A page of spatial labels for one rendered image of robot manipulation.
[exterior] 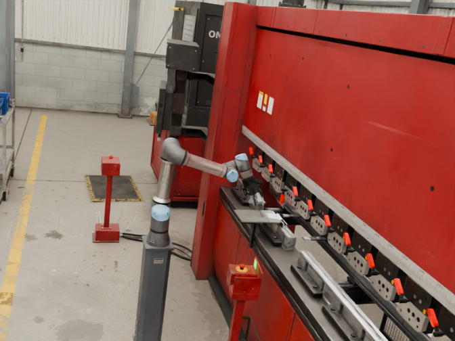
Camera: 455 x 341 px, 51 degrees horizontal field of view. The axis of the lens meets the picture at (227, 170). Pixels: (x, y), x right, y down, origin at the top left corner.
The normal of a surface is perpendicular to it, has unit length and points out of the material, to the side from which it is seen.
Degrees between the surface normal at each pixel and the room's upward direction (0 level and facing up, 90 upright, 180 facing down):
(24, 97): 90
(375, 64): 90
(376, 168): 90
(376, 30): 90
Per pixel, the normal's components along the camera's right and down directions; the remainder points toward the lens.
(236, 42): 0.27, 0.33
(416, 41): -0.95, -0.04
